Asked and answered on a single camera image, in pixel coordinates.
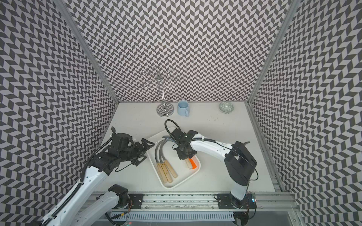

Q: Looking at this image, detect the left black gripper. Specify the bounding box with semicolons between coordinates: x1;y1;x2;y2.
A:
119;138;155;166

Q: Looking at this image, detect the orange handle sickle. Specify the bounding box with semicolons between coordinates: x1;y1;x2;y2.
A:
189;159;197;170

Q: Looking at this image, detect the white rectangular storage tray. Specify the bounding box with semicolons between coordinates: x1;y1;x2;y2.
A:
146;130;201;190

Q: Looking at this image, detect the blue blade wooden sickle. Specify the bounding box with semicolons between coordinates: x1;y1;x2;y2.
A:
185;159;193;169

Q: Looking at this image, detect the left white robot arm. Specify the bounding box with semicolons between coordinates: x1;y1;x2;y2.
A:
32;132;155;226

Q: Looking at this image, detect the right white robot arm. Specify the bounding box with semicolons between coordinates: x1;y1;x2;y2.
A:
168;128;257;209

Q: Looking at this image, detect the light blue mug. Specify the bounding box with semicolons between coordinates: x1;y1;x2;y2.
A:
177;100;190;117

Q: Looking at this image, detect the chrome mug tree stand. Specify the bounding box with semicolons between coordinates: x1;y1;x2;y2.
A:
140;66;178;117

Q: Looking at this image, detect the green patterned small bowl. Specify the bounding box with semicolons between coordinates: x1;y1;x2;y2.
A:
219;101;234;114

